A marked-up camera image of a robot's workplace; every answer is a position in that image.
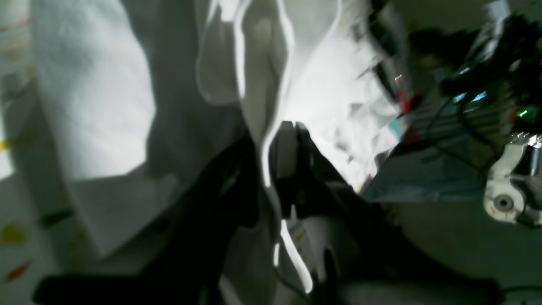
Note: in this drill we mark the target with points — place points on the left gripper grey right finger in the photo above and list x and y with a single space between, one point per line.
356 257

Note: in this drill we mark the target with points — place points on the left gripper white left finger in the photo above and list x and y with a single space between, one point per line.
188 243

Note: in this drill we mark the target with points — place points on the white T-shirt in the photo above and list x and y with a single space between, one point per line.
140 97

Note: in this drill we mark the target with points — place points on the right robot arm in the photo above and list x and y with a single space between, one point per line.
490 118

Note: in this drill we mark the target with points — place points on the terrazzo patterned tablecloth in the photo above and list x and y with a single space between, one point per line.
26 257

